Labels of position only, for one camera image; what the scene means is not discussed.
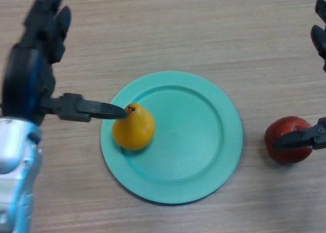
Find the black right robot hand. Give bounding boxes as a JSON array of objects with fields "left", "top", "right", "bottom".
[{"left": 271, "top": 0, "right": 326, "bottom": 152}]

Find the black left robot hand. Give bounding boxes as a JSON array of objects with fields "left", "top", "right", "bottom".
[{"left": 1, "top": 0, "right": 128, "bottom": 126}]

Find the yellow pear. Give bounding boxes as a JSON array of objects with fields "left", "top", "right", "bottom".
[{"left": 112, "top": 103, "right": 155, "bottom": 151}]

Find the red apple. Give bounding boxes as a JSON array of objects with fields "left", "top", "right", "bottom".
[{"left": 264, "top": 116, "right": 314, "bottom": 164}]

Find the green round plate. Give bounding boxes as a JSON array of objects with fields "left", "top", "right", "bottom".
[{"left": 100, "top": 70, "right": 243, "bottom": 205}]

